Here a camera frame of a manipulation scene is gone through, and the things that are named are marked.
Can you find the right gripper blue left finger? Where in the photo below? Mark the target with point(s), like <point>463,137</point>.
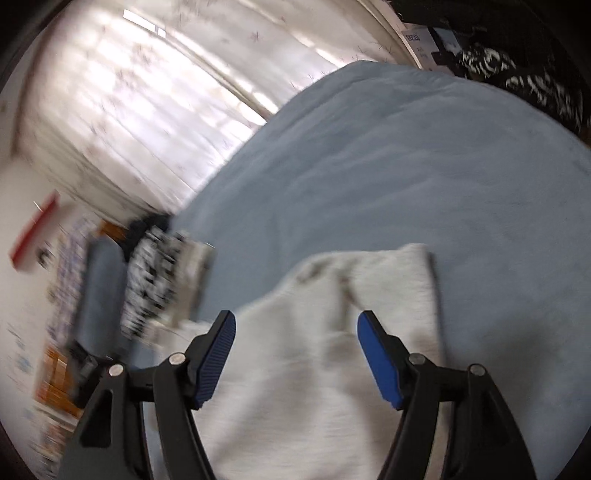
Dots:
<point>207,355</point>

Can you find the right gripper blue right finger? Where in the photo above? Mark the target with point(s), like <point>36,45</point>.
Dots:
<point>387,358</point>

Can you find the light grey zip hoodie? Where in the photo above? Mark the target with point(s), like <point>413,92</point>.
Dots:
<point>296,398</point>

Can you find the black white clothes pile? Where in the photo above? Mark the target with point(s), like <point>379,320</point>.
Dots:
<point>546,81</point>

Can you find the cream satin folded garment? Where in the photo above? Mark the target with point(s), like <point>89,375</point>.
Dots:
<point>189,279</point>

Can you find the black white graffiti garment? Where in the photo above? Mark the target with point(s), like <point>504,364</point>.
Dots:
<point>151,277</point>

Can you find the blue pillow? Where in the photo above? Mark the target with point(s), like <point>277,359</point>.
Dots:
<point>97,321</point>

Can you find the black garment near headboard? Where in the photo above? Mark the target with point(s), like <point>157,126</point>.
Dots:
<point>138,228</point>

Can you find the purple white folded blanket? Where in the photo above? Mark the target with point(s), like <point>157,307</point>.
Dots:
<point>65,290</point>

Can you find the blue fleece bed blanket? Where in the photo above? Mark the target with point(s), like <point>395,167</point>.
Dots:
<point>378,156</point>

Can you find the white floral curtain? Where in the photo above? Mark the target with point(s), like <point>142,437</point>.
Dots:
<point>132,106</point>

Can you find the white cardboard box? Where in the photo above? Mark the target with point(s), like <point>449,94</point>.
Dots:
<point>423,47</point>

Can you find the red wall shelf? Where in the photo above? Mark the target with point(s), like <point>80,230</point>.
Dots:
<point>31,230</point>

